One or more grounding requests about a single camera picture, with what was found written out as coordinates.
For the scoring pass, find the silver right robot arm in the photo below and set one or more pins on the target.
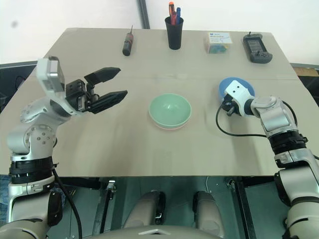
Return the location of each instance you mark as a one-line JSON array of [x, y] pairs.
[[274, 117]]

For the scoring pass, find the grey rounded leg shape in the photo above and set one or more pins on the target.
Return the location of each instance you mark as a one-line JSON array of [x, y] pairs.
[[207, 211], [145, 211]]

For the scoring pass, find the black red screwdriver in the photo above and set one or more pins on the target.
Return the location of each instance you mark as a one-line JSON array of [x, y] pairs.
[[128, 43]]

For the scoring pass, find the orange-capped black pen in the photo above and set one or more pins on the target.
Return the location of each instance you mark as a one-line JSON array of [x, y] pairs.
[[171, 10]]

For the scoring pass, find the black background post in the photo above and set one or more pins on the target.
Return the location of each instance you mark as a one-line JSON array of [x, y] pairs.
[[144, 13]]

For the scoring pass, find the black handheld controller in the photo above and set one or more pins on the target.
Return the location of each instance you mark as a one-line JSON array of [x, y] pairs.
[[256, 48]]

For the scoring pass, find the green bowl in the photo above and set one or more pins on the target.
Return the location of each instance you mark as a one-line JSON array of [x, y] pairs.
[[170, 109]]

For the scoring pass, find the blue pen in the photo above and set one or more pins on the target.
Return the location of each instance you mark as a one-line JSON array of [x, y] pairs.
[[178, 15]]

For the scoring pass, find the black table frame leg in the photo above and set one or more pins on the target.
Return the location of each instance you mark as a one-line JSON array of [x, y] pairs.
[[245, 211], [107, 206]]

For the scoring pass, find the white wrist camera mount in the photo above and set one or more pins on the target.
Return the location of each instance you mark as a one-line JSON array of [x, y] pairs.
[[51, 79], [238, 93]]

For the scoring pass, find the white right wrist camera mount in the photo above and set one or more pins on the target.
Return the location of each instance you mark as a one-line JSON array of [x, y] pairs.
[[238, 93]]

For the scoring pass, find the clear box with blue label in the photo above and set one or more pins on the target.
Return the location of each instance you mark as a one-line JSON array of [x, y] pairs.
[[218, 42]]

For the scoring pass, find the black pen cup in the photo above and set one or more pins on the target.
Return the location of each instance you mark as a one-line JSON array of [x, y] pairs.
[[174, 35]]

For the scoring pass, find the red pen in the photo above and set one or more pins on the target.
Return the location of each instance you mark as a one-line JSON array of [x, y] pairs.
[[174, 18]]

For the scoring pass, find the brown cardboard box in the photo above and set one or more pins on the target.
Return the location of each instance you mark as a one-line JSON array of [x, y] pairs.
[[307, 71]]

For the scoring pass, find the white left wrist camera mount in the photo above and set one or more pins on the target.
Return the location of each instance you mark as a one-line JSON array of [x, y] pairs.
[[51, 79]]

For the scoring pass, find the blue bowl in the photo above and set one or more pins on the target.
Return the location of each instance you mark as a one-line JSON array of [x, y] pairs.
[[224, 87]]

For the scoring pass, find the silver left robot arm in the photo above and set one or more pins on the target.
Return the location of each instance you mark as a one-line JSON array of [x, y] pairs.
[[32, 139]]

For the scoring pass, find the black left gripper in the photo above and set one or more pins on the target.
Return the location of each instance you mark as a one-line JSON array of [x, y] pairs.
[[77, 95]]

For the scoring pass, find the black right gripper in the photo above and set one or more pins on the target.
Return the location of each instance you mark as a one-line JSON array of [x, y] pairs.
[[229, 104]]

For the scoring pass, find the black background equipment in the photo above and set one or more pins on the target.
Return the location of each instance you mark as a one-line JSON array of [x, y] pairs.
[[12, 79]]

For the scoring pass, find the grey robot torso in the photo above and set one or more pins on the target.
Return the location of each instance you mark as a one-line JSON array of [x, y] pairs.
[[157, 232]]

